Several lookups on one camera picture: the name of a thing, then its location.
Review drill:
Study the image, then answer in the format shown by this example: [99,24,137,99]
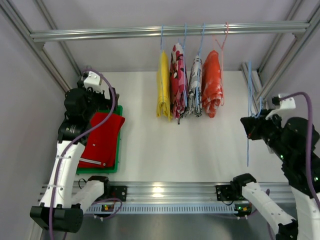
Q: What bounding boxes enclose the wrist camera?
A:
[265,94,296,120]
[83,71,102,89]

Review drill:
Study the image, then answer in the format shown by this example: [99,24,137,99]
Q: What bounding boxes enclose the red trousers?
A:
[77,111,126,169]

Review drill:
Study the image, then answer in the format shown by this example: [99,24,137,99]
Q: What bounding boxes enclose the green plastic tray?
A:
[75,104,124,175]

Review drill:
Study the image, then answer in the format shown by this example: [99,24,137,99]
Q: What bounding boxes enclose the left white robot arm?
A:
[29,87,119,239]

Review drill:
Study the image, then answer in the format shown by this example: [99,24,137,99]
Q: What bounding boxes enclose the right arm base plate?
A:
[215,184,245,202]

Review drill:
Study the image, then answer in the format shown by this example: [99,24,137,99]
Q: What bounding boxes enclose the pink wire hanger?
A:
[213,22,229,106]

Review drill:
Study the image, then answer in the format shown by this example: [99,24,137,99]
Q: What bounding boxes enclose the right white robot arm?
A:
[230,114,320,240]

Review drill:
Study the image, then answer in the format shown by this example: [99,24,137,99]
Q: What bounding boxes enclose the newspaper print trousers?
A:
[186,55,203,117]

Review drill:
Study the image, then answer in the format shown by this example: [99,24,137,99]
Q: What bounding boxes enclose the orange trousers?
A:
[201,50,224,118]

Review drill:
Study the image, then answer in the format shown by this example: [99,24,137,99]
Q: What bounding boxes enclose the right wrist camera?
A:
[265,94,296,120]

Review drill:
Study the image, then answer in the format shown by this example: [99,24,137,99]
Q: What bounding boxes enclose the slotted cable duct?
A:
[86,203,252,215]

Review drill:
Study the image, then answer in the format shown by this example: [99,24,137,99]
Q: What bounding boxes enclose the front aluminium rail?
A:
[35,179,295,209]

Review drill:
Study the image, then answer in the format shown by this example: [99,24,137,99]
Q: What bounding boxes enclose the aluminium hanging rail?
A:
[30,20,310,43]

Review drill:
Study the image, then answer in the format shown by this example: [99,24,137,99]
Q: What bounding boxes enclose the aluminium frame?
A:
[240,1,320,113]
[0,0,81,92]

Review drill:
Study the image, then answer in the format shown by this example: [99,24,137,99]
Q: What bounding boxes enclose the pink floral trousers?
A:
[169,42,188,124]

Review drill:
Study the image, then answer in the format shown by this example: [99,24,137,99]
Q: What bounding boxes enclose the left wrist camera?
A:
[83,71,102,89]

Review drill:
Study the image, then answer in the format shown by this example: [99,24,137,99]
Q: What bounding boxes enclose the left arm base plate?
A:
[107,185,128,202]

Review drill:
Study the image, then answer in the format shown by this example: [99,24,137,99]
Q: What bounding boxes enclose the left aluminium frame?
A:
[0,0,81,92]

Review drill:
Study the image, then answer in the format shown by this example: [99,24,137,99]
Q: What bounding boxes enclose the yellow trousers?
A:
[156,50,172,122]

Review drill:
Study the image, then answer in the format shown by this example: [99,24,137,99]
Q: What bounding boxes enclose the right aluminium frame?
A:
[240,1,320,113]

